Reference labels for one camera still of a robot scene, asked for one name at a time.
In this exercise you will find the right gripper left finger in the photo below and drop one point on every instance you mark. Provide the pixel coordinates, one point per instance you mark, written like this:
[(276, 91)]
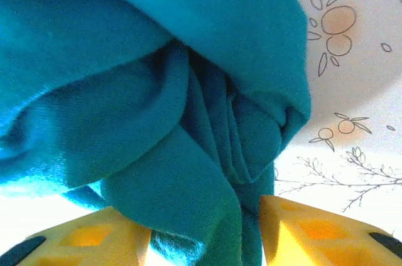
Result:
[(94, 241)]

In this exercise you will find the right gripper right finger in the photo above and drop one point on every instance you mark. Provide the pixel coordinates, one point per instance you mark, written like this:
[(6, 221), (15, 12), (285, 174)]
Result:
[(314, 237)]

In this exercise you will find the floral tablecloth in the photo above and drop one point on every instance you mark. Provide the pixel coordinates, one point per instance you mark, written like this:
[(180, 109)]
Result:
[(345, 90)]

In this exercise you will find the blue t-shirt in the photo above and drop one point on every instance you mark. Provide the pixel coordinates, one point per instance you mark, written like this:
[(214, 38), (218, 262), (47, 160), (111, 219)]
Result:
[(157, 137)]

